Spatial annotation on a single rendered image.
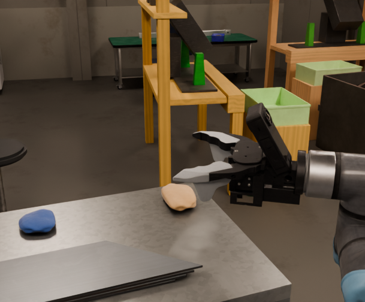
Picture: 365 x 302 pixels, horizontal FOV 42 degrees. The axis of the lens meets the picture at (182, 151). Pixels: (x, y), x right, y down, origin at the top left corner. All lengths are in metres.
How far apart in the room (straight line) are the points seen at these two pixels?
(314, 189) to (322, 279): 2.30
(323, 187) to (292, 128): 3.03
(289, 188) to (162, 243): 0.59
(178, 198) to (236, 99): 2.21
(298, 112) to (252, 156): 3.03
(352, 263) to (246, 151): 0.23
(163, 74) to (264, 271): 2.41
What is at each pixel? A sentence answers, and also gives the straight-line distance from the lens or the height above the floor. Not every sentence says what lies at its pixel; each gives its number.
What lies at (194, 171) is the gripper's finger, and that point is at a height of 1.45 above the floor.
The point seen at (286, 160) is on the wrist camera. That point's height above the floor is 1.46.
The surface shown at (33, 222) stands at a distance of 1.40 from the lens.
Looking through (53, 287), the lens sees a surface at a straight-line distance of 1.15.
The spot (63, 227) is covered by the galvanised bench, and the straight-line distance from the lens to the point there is 1.41.
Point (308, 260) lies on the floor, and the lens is 3.19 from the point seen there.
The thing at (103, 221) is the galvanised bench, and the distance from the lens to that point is 1.42.
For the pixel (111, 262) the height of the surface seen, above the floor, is 1.07.
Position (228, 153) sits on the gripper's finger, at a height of 1.44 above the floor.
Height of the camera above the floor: 1.75
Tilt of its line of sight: 22 degrees down
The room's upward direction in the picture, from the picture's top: straight up
